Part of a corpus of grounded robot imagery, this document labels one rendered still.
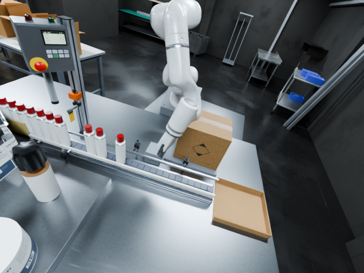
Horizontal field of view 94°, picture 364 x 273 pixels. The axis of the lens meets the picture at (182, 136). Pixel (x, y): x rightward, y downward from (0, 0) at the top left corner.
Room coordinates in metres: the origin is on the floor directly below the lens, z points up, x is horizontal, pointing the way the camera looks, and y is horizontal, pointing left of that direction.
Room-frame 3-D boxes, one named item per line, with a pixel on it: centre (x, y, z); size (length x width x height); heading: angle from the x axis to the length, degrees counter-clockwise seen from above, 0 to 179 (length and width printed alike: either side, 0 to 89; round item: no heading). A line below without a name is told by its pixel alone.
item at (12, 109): (0.63, 0.89, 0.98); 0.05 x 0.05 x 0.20
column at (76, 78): (0.76, 0.60, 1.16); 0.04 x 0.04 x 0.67; 88
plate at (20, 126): (0.59, 0.87, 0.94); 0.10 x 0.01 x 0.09; 88
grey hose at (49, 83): (0.72, 0.73, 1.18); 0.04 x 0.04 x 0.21
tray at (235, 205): (0.57, -0.43, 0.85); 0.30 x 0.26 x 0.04; 88
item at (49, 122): (0.62, 0.68, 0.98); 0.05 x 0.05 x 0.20
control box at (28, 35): (0.70, 0.67, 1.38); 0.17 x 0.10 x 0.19; 143
